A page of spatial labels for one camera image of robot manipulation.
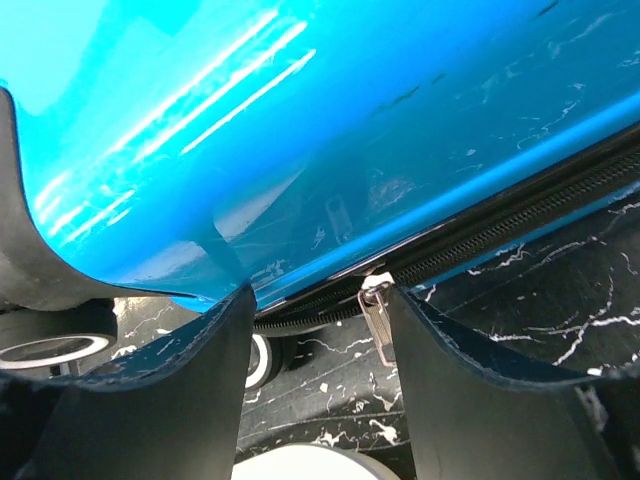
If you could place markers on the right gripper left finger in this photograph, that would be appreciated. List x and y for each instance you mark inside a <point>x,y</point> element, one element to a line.
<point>170,410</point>

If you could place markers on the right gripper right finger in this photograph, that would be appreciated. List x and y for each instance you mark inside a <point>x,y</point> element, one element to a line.
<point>476,409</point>

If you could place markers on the blue fish-print suitcase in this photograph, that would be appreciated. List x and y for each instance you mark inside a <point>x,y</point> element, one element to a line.
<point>181,149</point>

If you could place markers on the white plastic basin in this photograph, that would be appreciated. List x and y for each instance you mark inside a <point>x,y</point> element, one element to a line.
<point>311,462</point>

